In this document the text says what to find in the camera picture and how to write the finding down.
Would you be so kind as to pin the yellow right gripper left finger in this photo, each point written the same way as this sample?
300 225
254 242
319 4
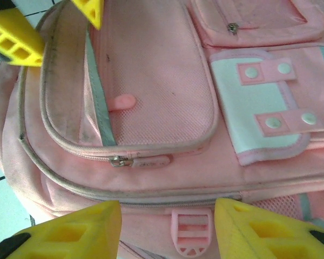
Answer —
70 237

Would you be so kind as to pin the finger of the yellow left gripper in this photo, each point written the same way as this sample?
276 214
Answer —
19 40
93 10

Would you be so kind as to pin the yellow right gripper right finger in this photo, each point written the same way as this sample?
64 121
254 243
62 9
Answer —
272 234

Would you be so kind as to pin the pink student backpack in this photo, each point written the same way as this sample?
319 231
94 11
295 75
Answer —
164 94

